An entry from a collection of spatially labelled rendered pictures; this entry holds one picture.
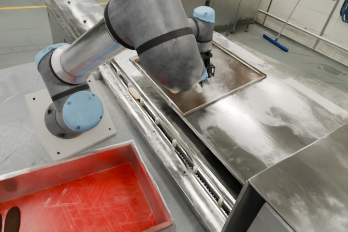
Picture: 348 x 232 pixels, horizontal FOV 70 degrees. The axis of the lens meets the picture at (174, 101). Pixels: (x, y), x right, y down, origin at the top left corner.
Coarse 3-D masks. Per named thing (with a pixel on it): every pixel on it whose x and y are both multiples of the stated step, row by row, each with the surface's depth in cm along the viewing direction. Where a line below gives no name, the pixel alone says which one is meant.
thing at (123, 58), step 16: (128, 64) 147; (272, 64) 171; (144, 80) 136; (304, 80) 159; (160, 96) 126; (336, 96) 147; (176, 112) 117; (176, 128) 109; (176, 144) 101; (192, 144) 102; (208, 160) 97; (224, 176) 92
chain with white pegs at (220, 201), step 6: (126, 84) 127; (144, 108) 114; (150, 114) 111; (156, 120) 104; (168, 138) 101; (174, 144) 96; (186, 162) 92; (192, 168) 90; (210, 192) 83; (216, 198) 82; (222, 198) 78; (222, 204) 79
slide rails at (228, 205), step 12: (120, 72) 133; (132, 84) 126; (132, 96) 118; (168, 132) 102; (168, 144) 96; (180, 144) 97; (180, 156) 93; (192, 156) 93; (216, 192) 82; (216, 204) 79; (228, 204) 79
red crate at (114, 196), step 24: (120, 168) 88; (48, 192) 78; (72, 192) 79; (96, 192) 80; (120, 192) 81; (24, 216) 71; (48, 216) 72; (72, 216) 73; (96, 216) 74; (120, 216) 75; (144, 216) 76
